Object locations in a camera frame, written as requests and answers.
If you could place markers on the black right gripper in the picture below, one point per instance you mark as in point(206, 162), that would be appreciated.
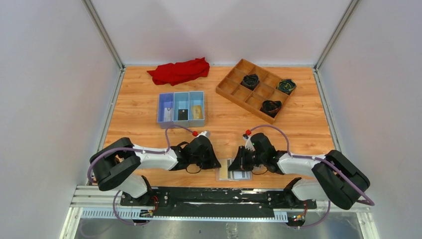
point(243, 157)

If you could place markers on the black yellow rolled sock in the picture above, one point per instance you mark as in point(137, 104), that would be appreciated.
point(287, 86)

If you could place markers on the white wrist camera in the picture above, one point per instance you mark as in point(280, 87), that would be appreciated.
point(205, 133)
point(248, 143)

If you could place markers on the black rolled sock in tray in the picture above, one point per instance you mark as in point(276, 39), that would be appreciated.
point(250, 81)

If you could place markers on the red cloth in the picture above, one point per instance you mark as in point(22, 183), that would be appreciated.
point(180, 72)

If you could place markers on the black red rolled sock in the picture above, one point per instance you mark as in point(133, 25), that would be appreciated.
point(271, 108)

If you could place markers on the brown wooden divided tray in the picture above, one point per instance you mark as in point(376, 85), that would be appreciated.
point(260, 92)

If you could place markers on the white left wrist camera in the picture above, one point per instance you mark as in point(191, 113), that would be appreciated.
point(205, 133)

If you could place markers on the blue three-compartment tray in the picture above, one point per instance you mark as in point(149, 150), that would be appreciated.
point(180, 100)

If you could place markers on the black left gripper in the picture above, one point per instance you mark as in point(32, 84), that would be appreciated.
point(209, 155)

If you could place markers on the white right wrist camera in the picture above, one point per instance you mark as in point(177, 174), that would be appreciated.
point(248, 143)

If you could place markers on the white silver card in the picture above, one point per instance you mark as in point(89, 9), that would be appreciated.
point(168, 114)

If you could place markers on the gold card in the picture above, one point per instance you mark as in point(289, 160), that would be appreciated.
point(224, 173)
point(197, 112)

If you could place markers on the aluminium frame rail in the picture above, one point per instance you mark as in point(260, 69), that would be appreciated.
point(89, 202)

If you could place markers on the silver striped card in sleeve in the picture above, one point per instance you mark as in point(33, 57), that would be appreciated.
point(241, 175)

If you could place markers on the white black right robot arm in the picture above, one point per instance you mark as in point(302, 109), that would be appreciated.
point(327, 177)

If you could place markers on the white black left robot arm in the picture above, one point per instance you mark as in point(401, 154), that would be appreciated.
point(114, 166)

